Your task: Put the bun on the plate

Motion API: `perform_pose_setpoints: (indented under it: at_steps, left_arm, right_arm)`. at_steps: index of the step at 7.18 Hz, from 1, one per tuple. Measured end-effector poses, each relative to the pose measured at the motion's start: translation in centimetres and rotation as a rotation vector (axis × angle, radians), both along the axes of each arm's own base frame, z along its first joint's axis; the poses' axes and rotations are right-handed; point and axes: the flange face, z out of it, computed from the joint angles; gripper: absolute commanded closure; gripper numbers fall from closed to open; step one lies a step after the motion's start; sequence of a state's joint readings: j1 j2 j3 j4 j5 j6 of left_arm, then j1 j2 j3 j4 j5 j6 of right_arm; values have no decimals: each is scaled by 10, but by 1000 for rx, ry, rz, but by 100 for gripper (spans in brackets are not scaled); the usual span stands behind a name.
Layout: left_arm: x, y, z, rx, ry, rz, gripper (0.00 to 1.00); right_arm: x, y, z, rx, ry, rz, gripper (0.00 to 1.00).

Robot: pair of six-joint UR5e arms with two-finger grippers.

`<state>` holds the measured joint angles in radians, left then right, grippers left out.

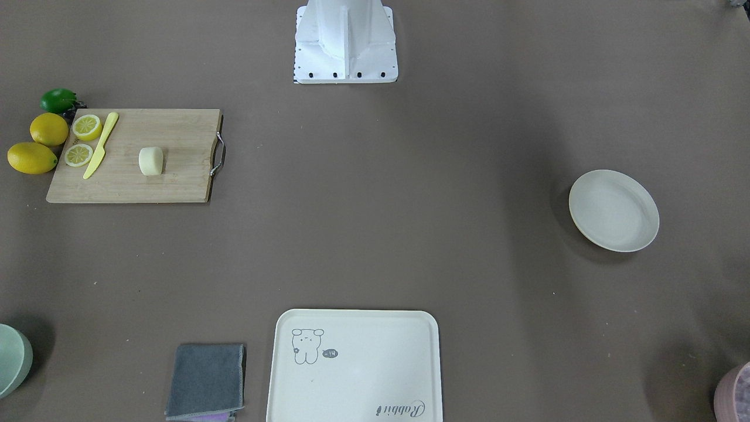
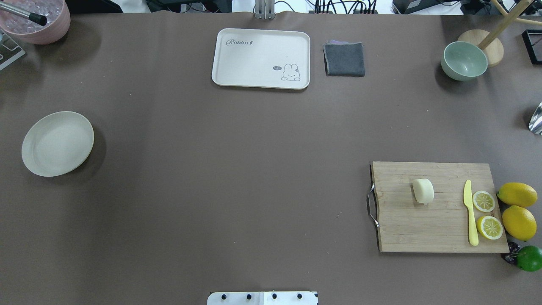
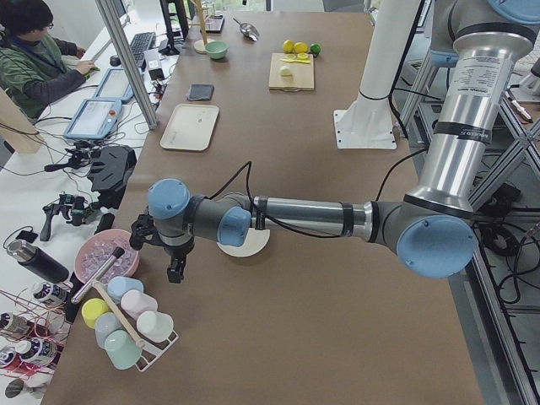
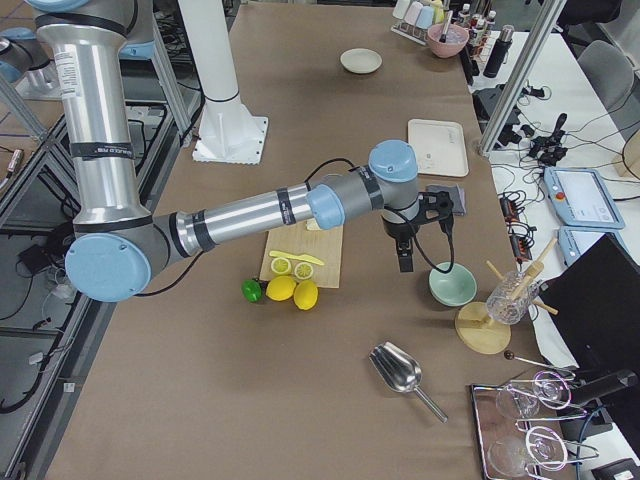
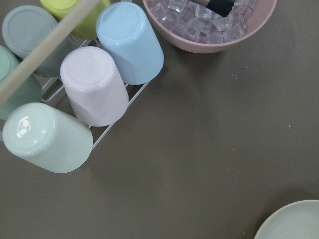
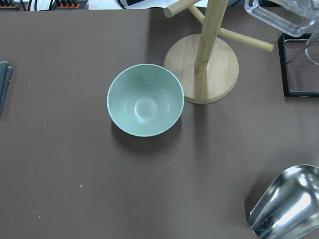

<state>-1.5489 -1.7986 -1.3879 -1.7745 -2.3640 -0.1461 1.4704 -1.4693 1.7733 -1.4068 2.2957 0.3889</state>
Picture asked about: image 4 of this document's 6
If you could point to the lower wine glass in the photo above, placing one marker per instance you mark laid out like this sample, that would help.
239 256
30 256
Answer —
535 454

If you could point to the whole lemon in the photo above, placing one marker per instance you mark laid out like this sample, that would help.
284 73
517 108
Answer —
281 288
306 295

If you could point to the aluminium frame post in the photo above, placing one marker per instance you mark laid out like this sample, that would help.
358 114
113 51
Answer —
545 21

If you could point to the white camera pole base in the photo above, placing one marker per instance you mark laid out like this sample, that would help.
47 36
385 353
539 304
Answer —
228 132

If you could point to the pink bowl with ice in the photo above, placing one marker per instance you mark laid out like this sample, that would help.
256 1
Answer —
456 38

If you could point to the mirror tray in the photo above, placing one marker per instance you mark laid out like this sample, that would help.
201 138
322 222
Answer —
491 425

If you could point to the cream rabbit tray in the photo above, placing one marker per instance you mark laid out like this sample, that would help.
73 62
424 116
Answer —
439 147

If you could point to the wine glass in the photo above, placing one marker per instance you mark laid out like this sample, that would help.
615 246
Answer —
535 454
547 391

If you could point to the green lime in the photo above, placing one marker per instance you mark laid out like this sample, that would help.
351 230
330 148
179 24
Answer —
252 290

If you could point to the whole lemon right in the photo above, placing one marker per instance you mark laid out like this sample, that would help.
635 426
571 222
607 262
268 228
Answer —
306 295

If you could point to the black gripper camera mount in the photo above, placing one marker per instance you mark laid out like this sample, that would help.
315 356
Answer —
434 206

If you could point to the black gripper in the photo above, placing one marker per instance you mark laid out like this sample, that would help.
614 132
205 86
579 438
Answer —
396 228

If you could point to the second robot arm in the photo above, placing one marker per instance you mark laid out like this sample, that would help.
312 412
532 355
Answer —
22 55

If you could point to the lemon half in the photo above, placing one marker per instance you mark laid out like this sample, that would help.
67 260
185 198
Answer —
281 266
303 271

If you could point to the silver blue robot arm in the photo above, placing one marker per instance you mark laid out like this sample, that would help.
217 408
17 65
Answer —
120 246

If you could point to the right lemon half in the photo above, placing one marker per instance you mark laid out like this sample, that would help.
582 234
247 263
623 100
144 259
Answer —
303 271

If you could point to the wooden cup rack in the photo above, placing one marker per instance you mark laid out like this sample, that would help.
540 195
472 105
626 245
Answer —
478 330

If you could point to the metal scoop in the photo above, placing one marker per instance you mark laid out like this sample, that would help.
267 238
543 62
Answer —
403 374

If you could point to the pastel cup rack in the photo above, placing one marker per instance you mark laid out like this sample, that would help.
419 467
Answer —
414 18

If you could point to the yellow plastic knife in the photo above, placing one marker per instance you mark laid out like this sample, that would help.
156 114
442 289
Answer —
298 257

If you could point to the clear glass cup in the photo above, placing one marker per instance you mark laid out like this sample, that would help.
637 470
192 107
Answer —
506 308

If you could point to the left lemon half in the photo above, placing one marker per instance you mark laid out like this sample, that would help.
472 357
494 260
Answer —
281 266

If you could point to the upper wine glass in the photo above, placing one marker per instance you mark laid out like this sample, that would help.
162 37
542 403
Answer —
547 391

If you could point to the grey office chair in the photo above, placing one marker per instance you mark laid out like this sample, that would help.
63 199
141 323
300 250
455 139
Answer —
611 76

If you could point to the round cream plate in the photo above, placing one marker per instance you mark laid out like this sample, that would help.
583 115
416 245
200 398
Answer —
361 61

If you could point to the folded grey cloth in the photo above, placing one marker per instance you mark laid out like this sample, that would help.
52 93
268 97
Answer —
456 194

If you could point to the green bowl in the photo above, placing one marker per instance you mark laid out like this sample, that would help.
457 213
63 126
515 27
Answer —
455 288

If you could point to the black thermos bottle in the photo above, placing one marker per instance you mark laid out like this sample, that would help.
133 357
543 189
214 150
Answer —
499 51

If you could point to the bamboo cutting board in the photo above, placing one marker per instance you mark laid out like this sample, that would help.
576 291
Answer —
325 245

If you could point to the whole lemon left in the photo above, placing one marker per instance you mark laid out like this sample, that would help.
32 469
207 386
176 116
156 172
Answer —
281 288

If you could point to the blue teach pendant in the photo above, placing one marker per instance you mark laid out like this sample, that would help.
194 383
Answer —
574 241
580 198

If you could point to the black monitor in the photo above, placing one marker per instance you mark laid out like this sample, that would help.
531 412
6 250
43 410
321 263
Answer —
597 299

